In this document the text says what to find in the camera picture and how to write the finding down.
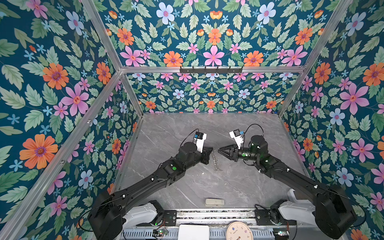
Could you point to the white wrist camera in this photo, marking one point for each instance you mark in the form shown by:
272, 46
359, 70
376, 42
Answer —
199, 140
238, 136

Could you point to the round analog clock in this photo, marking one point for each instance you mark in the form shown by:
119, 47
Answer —
239, 231

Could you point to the silver keys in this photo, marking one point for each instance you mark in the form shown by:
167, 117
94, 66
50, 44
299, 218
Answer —
215, 160

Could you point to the white box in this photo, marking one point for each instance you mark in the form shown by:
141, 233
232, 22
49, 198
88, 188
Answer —
193, 232

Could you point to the small white block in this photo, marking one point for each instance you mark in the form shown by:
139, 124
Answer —
212, 202

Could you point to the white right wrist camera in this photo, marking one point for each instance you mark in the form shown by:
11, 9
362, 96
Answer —
238, 136

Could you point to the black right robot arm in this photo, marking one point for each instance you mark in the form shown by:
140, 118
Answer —
329, 209

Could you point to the black hook rail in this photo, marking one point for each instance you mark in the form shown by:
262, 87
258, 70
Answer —
211, 70

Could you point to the aluminium front rail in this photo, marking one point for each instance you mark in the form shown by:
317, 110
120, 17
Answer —
216, 216

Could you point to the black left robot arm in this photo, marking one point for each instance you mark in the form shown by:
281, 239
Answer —
113, 212

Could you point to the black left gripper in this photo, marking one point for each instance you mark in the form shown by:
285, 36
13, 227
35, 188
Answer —
206, 152

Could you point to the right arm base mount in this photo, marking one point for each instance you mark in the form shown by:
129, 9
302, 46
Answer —
286, 211

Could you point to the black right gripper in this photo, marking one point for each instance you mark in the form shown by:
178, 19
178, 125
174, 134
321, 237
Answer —
234, 153

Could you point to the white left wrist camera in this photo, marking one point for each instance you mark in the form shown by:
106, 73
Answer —
199, 140

